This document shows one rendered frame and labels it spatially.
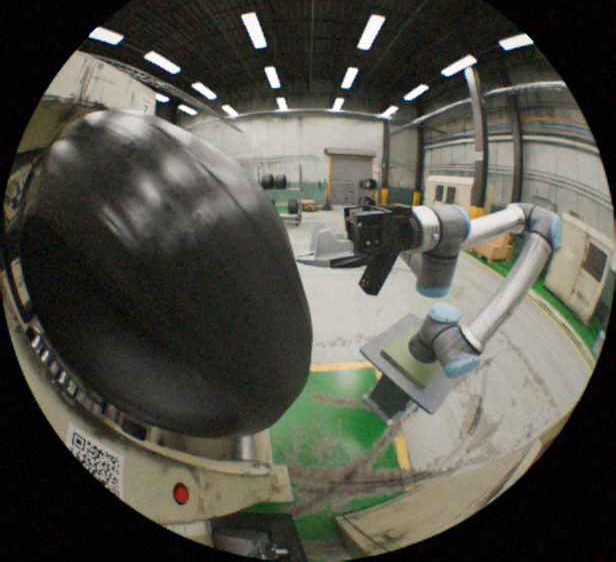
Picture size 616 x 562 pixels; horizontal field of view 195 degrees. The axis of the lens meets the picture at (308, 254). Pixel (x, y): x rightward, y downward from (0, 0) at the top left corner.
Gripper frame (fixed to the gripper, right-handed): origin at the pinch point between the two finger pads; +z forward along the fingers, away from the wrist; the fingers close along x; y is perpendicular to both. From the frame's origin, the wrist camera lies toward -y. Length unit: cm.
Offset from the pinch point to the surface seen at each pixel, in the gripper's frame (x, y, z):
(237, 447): 19.2, -30.0, 21.2
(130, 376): 7, -21, 51
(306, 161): -1083, 117, -207
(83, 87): 1, 50, 43
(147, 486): 31.3, -7.8, 23.3
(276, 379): 18.1, -1.6, 5.5
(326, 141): -1062, 228, -338
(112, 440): 26.8, -1.5, 22.6
